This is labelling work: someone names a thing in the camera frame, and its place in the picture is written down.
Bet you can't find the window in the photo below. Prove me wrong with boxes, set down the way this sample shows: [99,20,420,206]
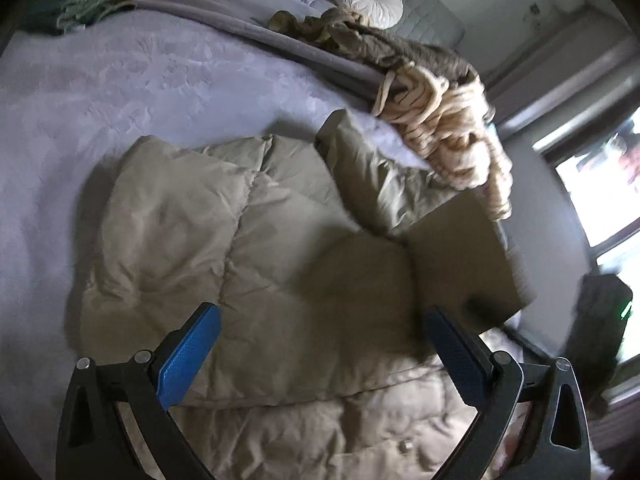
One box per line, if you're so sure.
[533,108,639,266]

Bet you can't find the cream striped knit garment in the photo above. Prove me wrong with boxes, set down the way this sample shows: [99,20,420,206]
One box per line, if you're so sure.
[372,63,513,221]

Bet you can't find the beige puffer jacket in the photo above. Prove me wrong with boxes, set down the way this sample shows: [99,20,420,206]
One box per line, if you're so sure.
[80,110,533,479]

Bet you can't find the brown grey garment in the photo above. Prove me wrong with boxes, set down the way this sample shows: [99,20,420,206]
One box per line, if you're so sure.
[268,8,478,84]

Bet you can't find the lavender embossed bedspread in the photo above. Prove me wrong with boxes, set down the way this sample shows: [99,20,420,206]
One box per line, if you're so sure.
[1,10,416,476]

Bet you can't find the grey blanket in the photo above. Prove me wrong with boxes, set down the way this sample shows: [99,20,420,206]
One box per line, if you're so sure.
[137,0,384,100]

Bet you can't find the dark green fringed scarf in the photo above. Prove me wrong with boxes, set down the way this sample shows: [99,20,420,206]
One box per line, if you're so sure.
[18,0,137,36]

